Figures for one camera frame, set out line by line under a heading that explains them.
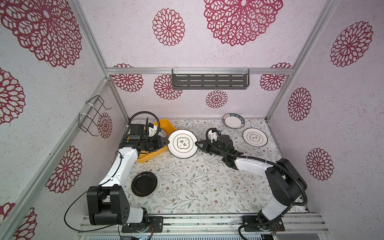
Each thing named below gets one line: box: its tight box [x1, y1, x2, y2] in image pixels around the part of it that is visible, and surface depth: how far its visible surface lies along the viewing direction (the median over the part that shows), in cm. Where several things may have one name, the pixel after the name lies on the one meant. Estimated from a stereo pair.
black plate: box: [131, 171, 158, 197], surface depth 87 cm
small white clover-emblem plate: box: [242, 127, 268, 148], surface depth 111 cm
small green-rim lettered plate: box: [222, 113, 245, 130], surface depth 123 cm
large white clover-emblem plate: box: [167, 129, 198, 159], surface depth 85 cm
